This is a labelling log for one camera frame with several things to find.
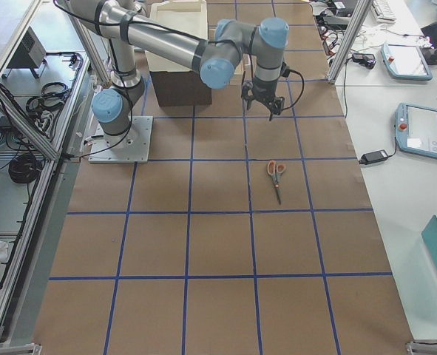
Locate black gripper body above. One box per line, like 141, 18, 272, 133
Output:
241, 76, 285, 111

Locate grey orange scissors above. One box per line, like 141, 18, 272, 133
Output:
267, 160, 286, 205

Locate dark brown wooden cabinet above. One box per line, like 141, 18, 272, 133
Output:
150, 71, 212, 107

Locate white plastic crate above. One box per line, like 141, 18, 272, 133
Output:
143, 0, 209, 74

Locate black power adapter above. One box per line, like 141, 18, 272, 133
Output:
359, 149, 390, 166

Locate teach pendant far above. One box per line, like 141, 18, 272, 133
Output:
381, 43, 433, 81

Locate teach pendant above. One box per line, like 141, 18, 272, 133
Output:
381, 43, 433, 81
395, 103, 437, 159

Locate teach pendant near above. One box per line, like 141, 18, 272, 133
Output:
395, 103, 437, 159

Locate grey control box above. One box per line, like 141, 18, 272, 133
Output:
2, 27, 47, 78

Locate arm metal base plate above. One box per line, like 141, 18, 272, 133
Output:
87, 115, 153, 163

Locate aluminium frame post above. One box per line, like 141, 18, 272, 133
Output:
327, 0, 372, 84

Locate black cable coil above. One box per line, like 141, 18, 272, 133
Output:
7, 153, 41, 185

